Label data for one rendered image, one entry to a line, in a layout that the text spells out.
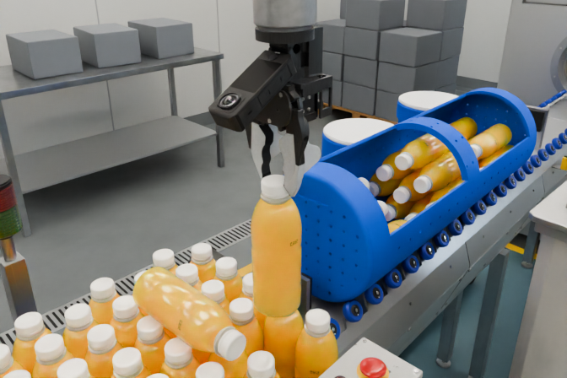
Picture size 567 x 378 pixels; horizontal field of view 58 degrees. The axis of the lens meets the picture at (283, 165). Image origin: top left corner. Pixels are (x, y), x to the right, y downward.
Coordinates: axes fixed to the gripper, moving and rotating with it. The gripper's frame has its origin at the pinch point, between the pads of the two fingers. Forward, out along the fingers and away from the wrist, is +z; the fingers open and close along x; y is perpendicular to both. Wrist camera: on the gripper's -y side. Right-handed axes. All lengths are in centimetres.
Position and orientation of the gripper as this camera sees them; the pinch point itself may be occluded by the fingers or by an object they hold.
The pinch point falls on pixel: (275, 184)
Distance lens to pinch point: 67.7
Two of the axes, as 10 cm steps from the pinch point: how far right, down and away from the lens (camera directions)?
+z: 0.1, 9.2, 4.0
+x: -7.3, -2.7, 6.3
